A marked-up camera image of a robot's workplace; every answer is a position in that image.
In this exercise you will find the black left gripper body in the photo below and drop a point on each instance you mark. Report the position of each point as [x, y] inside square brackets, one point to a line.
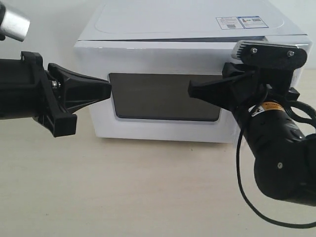
[27, 90]

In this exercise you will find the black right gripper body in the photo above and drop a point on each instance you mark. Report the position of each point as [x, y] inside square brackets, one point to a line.
[248, 85]

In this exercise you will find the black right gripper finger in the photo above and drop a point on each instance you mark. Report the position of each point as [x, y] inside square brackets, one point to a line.
[226, 93]

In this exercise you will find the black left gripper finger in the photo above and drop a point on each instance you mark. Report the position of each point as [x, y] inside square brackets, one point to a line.
[77, 91]

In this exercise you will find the white microwave door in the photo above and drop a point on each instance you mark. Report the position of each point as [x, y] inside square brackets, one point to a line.
[100, 58]

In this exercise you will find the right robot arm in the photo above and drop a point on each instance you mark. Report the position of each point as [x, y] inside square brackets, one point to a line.
[267, 110]

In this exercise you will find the white microwave oven body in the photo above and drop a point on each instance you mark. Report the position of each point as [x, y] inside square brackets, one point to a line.
[153, 96]

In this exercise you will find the blue white warning sticker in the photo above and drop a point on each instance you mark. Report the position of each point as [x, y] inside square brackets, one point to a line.
[241, 22]

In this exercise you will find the black right camera mount bracket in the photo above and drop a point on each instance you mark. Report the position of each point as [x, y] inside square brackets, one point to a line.
[276, 66]

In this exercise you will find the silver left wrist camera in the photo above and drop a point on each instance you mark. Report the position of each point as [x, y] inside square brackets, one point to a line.
[14, 24]

